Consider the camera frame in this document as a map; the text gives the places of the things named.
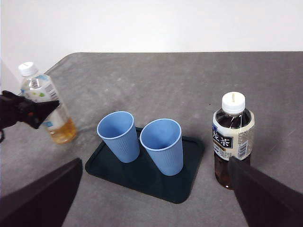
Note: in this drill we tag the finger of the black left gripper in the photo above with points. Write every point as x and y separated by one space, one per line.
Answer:
39 113

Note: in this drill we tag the white-label jasmine oolong tea bottle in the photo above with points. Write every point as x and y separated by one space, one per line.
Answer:
62 127

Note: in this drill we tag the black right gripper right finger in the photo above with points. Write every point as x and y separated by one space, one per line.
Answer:
267 201

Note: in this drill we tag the dark oolong tea bottle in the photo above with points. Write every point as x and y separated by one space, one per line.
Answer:
233 132

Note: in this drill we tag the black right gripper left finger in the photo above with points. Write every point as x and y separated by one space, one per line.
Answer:
40 201

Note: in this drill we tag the blue ribbed plastic cup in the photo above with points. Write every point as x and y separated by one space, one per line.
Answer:
123 146
165 156

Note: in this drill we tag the dark rectangular tray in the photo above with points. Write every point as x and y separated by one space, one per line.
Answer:
142 182

